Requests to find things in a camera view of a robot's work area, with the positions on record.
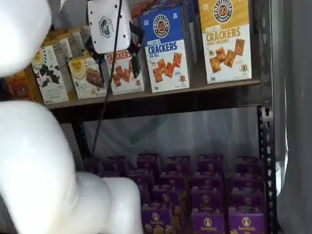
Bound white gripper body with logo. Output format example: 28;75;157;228
87;0;131;55

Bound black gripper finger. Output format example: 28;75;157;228
129;21;145;79
84;36;105;61

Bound white yellow topped snack box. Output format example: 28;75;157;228
67;25;92;56
52;38;74;60

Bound orange white pretzel crackers box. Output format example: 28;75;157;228
104;50;146;96
130;0;163;19

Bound yellow white snack bar box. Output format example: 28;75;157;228
68;55;107;100

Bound blue white pretzel crackers box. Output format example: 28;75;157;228
156;0;197;74
140;6;191;94

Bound brown wooden shelf board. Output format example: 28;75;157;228
45;79;263;110

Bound white black patterned cookie box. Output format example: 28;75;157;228
31;45;74;104

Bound dark orange snack box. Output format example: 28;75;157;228
4;70;44;102

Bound yellow white pretzel crackers box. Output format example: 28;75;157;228
198;0;253;85

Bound purple Annie's snack box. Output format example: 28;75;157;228
233;174;266;190
159;171;188;188
152;186;181;205
191;211;227;234
127;169;154;186
234;156;265;176
191;187;224;212
196;154;224;175
228;213;266;234
137;153;161;171
166;156;191;174
141;203;173;234
103;156;127;173
231;187;266;213
192;174;224;190

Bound translucent plastic sheet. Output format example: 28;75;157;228
81;106;261;169

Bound grey curtain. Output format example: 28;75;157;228
269;0;312;234

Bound black cable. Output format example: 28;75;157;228
90;0;124;159

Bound dark metal shelf frame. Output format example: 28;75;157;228
46;0;280;234

